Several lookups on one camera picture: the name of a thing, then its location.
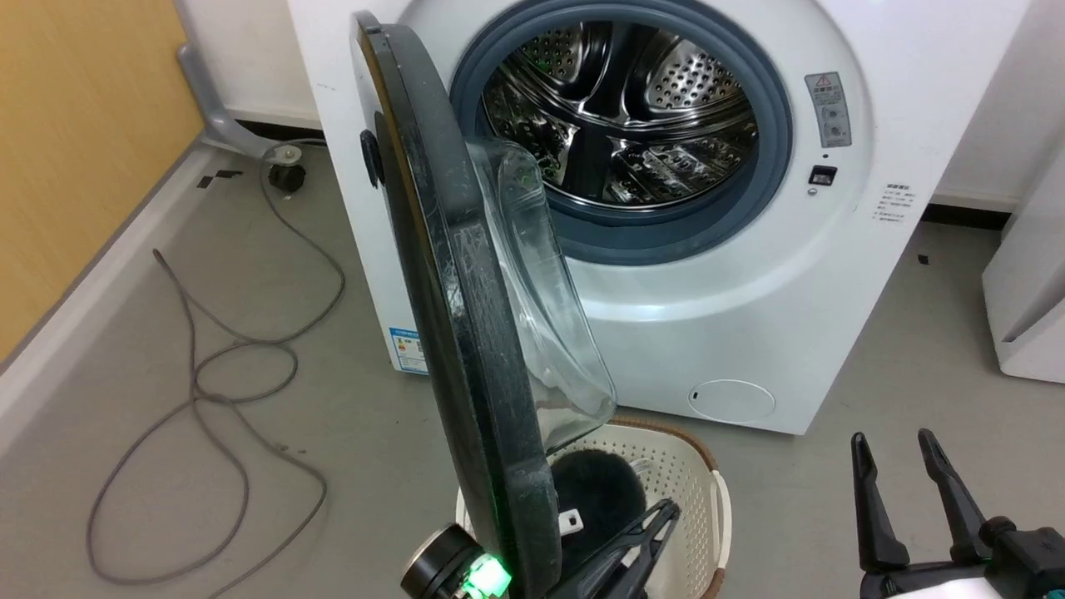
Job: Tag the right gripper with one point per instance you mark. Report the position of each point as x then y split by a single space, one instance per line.
923 582

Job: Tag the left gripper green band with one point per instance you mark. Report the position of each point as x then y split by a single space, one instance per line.
484 579

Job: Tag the black round glass washer door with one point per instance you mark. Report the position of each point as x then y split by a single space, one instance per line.
466 349

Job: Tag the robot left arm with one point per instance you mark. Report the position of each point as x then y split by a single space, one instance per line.
437 566

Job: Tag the white front-load washing machine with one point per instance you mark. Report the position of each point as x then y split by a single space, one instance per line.
749 333

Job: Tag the grey-blue rubber door gasket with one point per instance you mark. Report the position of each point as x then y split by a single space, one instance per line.
666 243

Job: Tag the black door latch slot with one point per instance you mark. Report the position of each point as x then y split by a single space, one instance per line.
823 175

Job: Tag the black fuzzy garment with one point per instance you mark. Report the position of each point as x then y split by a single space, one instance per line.
595 491

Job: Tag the white perforated laundry basket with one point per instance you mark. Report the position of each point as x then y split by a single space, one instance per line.
686 474

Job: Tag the round white filter cover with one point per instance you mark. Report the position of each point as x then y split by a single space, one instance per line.
732 401

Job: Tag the white cabinet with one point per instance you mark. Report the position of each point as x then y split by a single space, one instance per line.
1032 299

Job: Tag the blue energy label sticker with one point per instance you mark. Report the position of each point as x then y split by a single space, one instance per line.
408 351

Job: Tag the grey warning sticker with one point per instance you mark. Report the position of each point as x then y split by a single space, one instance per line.
829 108

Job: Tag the steel perforated washer drum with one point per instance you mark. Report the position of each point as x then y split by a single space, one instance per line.
666 83

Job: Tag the black caster wheel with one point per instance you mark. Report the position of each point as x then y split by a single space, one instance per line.
288 176

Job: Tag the grey metal stand leg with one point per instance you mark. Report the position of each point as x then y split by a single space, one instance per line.
208 100

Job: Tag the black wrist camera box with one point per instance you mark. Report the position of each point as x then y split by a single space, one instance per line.
1032 561

